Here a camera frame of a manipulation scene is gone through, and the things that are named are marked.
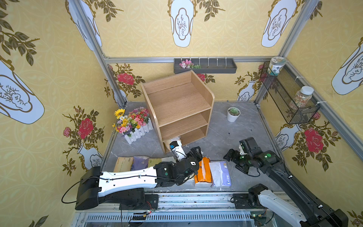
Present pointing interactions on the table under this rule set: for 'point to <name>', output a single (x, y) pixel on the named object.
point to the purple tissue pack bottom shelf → (220, 174)
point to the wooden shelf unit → (181, 105)
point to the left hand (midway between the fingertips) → (193, 149)
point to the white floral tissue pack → (168, 159)
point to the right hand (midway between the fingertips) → (228, 159)
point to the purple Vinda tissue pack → (140, 162)
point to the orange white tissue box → (203, 178)
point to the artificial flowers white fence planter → (133, 125)
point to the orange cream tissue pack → (123, 164)
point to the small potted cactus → (233, 114)
